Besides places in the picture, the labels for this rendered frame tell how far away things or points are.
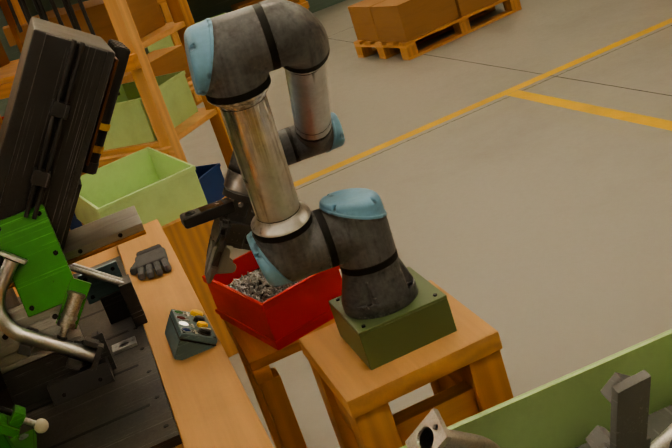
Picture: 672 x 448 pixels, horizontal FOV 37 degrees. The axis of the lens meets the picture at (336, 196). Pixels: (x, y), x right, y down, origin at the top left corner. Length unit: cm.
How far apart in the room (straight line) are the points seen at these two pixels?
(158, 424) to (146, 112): 303
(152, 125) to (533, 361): 221
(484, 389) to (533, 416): 44
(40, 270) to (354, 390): 72
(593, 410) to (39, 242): 118
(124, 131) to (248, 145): 319
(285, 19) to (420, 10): 641
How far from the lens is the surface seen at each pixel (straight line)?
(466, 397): 197
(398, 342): 191
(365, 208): 185
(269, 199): 179
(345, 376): 193
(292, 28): 166
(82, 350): 215
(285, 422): 231
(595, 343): 347
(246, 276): 245
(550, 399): 153
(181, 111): 502
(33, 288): 217
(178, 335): 211
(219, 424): 183
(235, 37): 165
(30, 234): 217
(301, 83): 180
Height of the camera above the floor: 178
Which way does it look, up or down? 19 degrees down
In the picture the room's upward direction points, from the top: 18 degrees counter-clockwise
